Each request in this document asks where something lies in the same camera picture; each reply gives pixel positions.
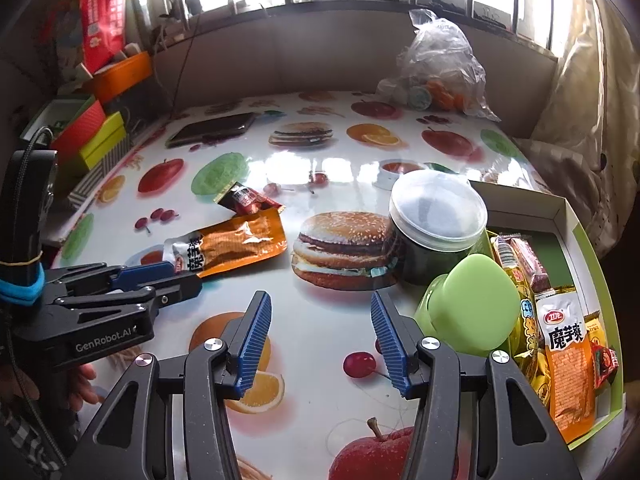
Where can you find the black phone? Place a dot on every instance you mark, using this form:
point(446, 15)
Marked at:
point(210, 129)

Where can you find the red printed bag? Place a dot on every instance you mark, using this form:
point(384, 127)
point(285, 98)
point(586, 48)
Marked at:
point(102, 20)

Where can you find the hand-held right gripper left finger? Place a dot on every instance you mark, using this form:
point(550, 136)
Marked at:
point(255, 345)

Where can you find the yellow-green box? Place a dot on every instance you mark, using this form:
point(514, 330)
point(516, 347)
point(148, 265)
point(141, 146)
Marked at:
point(105, 140)

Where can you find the green cardboard box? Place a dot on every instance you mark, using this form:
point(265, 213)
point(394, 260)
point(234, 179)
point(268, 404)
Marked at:
point(560, 255)

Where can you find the person's left hand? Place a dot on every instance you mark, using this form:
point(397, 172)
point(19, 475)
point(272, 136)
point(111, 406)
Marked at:
point(85, 374)

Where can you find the clear plastic bag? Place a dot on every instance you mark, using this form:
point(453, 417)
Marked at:
point(440, 60)

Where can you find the black white striped box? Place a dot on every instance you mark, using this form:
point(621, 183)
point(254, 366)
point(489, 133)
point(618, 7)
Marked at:
point(100, 175)

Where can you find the dark jar with clear lid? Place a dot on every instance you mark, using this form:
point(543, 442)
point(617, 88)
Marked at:
point(435, 210)

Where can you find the orange snack packet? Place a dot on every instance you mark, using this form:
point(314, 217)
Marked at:
point(235, 245)

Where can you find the white open box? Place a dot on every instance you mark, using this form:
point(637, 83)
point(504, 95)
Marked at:
point(50, 115)

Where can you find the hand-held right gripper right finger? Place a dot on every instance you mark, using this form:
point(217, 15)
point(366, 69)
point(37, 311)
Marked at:
point(390, 345)

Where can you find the fruit printed tablecloth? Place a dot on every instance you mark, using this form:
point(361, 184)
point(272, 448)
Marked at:
point(325, 305)

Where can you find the person's left forearm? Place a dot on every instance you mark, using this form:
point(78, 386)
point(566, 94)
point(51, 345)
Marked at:
point(20, 440)

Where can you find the orange box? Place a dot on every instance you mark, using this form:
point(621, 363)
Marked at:
point(125, 75)

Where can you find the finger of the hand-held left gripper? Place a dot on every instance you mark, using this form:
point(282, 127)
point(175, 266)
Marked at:
point(172, 290)
point(145, 275)

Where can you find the small red snack packet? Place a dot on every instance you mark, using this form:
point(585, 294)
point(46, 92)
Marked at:
point(250, 200)

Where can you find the cream dotted curtain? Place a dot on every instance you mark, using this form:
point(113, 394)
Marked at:
point(575, 110)

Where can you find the light green jar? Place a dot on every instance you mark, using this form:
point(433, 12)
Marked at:
point(475, 305)

